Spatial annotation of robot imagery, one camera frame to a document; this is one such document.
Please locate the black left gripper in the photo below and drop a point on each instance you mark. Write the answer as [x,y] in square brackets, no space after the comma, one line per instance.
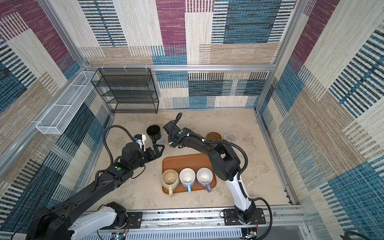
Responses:
[152,157]

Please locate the black mug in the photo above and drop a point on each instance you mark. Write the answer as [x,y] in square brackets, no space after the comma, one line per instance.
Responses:
[154,133]

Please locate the beige ceramic mug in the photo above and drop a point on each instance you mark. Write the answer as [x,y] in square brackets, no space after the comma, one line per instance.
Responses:
[170,181]

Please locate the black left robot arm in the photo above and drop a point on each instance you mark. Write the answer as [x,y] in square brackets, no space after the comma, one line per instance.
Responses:
[64,221]

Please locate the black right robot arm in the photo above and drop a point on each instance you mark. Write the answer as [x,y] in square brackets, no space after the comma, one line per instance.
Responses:
[228,160]

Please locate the grey-blue woven coaster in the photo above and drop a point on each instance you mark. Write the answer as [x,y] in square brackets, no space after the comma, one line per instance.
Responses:
[162,140]

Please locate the large brown wooden coaster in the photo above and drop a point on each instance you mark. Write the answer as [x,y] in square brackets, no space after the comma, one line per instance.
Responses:
[214,136]

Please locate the clear glass coaster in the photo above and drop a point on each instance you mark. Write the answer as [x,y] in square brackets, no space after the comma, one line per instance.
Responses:
[231,137]

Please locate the brown plastic serving tray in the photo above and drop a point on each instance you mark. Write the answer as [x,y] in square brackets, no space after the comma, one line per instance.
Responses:
[194,162]

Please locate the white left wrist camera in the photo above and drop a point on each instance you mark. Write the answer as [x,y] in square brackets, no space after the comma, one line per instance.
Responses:
[140,139]

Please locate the white mug blue handle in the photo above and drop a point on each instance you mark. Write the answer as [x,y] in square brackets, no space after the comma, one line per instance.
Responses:
[187,178]

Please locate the white mug purple handle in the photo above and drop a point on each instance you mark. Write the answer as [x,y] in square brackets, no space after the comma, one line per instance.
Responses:
[205,178]

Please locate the black wire shelf rack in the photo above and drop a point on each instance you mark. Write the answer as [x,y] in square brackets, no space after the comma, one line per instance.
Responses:
[129,90]

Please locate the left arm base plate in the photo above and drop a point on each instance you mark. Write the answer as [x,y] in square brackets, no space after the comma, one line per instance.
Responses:
[131,220]

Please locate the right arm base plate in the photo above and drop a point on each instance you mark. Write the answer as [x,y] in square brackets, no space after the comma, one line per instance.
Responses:
[231,217]

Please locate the white mesh wall basket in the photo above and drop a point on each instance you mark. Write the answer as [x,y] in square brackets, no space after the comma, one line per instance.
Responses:
[59,116]

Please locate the aluminium front rail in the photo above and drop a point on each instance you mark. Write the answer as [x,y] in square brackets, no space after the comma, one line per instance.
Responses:
[214,217]

